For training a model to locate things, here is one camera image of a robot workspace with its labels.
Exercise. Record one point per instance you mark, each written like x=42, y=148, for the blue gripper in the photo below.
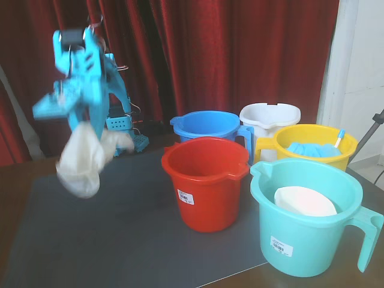
x=86, y=111

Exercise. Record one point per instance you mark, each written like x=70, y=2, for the white latex glove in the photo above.
x=79, y=162

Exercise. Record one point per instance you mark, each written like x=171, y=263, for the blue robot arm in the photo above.
x=120, y=87

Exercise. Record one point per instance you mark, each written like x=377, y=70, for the blue plastic bucket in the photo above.
x=210, y=123

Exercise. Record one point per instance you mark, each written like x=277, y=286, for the grey table mat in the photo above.
x=135, y=240

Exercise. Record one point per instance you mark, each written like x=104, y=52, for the red velvet curtain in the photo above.
x=225, y=60

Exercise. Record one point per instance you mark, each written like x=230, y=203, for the red plastic bucket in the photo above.
x=207, y=210

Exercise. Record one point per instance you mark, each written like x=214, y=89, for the white plastic bucket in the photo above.
x=258, y=118

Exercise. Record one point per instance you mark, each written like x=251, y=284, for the blue crumpled gloves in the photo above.
x=312, y=150

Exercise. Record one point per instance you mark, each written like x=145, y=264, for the white face mask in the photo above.
x=304, y=201

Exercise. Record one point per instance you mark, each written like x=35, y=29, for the teal plastic bucket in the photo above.
x=300, y=240

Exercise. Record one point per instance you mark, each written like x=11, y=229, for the yellow plastic bucket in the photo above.
x=348, y=156

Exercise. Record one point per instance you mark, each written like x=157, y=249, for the grey tripod stand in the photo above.
x=373, y=124

